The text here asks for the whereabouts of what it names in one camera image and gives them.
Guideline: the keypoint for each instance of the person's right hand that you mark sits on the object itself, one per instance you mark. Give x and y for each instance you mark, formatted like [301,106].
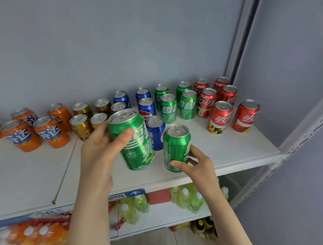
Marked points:
[201,171]

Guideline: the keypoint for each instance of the person's left hand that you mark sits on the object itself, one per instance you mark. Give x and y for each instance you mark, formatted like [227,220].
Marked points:
[96,156]

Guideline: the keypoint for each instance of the person's right thumb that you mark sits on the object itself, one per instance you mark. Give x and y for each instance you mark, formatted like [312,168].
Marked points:
[180,165]

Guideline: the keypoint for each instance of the person's right middle finger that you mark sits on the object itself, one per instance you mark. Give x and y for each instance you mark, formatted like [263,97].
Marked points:
[193,161]

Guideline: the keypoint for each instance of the person's left thumb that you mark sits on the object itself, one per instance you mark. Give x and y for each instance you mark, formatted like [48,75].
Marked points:
[123,139]

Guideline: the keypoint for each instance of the green soda can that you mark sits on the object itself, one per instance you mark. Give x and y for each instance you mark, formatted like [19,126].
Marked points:
[175,149]
[188,106]
[136,146]
[182,88]
[168,111]
[159,94]

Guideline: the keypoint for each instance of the person's right forearm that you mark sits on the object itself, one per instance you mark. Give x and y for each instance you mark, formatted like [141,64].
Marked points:
[224,219]

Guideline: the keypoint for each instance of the person's left forearm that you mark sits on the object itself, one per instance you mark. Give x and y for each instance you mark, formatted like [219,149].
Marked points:
[90,214]

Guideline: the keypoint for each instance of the gold drink can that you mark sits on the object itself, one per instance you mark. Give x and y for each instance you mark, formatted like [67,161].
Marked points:
[103,106]
[82,109]
[80,127]
[98,121]

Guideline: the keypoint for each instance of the blue soda can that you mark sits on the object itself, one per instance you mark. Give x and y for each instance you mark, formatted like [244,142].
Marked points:
[147,108]
[117,107]
[142,94]
[157,133]
[121,98]

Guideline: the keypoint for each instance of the row of yellow-green drink bottles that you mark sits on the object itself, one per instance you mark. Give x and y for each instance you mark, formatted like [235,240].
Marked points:
[184,199]

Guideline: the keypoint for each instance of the wide white shelf board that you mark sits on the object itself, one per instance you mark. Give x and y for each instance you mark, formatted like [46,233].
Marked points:
[227,151]

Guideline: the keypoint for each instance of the red box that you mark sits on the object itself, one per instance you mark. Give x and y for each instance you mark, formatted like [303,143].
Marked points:
[159,196]

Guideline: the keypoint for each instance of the group of red soda cans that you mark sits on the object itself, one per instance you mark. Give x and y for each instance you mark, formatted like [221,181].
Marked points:
[220,116]

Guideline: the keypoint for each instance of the white lower shelf board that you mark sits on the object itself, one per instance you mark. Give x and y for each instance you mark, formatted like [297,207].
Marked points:
[161,217]

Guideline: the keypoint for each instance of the blue shelf label strip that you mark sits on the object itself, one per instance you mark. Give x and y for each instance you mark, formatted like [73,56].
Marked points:
[131,193]

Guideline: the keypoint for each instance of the yellow and black packets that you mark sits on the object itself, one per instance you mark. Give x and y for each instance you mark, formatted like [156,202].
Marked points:
[204,227]

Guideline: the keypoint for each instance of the orange soda can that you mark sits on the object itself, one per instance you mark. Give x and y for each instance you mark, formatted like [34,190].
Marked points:
[51,133]
[21,137]
[25,116]
[61,114]

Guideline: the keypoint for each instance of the red snack packet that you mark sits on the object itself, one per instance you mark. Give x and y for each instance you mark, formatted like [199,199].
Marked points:
[118,222]

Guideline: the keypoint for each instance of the row of orange drink bottles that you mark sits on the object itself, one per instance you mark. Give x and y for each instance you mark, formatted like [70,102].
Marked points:
[37,233]

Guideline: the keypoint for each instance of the white perforated shelf post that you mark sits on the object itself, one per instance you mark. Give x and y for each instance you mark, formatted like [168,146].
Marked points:
[302,133]

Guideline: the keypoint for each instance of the white shelf rear post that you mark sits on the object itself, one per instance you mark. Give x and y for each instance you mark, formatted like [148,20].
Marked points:
[242,37]

